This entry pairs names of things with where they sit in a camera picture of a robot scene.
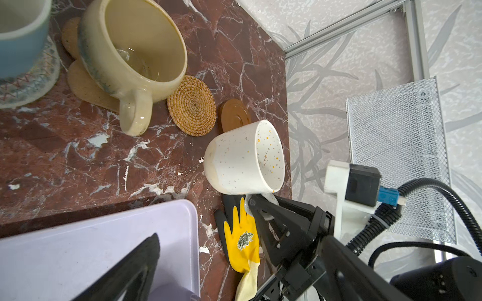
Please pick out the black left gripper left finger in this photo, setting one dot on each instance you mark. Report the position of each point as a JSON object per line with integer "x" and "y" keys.
{"x": 129, "y": 279}

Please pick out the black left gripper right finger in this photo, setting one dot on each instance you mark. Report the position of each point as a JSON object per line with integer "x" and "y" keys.
{"x": 348, "y": 278}

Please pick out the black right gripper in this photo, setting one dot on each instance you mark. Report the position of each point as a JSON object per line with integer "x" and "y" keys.
{"x": 291, "y": 233}

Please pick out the large round wooden coaster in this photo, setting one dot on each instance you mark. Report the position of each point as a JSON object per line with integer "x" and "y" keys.
{"x": 233, "y": 115}

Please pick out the woven rattan round coaster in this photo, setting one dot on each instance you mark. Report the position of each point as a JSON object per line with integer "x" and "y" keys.
{"x": 192, "y": 107}

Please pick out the cork flower-shaped coaster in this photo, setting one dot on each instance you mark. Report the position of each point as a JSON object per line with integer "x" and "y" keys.
{"x": 79, "y": 80}

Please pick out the colourful woven round coaster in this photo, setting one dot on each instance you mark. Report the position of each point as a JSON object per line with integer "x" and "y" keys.
{"x": 33, "y": 85}

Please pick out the beige mug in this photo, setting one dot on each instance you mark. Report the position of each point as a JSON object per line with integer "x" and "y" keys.
{"x": 134, "y": 52}

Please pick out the light blue mug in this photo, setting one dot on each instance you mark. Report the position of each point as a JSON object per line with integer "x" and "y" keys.
{"x": 24, "y": 30}

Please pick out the yellow black work glove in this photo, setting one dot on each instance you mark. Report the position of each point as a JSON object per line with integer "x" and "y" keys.
{"x": 240, "y": 242}

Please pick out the lilac plastic tray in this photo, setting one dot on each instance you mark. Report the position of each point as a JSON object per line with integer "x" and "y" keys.
{"x": 61, "y": 262}

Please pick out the white wire mesh basket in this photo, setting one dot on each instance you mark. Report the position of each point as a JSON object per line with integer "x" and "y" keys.
{"x": 400, "y": 131}

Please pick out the aluminium frame post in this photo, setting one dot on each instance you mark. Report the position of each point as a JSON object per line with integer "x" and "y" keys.
{"x": 416, "y": 38}

